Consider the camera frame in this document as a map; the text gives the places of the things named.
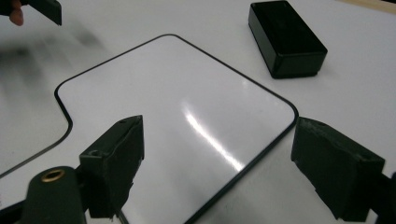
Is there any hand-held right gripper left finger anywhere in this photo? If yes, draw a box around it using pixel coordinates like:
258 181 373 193
78 114 146 219

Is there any black whiteboard eraser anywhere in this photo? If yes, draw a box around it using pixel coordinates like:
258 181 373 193
247 0 329 79

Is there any white paddle-shaped whiteboard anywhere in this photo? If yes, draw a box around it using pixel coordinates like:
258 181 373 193
0 33 300 224

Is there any wooden table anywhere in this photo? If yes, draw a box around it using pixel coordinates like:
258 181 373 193
335 0 396 16

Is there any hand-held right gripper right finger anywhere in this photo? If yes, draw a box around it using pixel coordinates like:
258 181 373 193
290 117 387 223

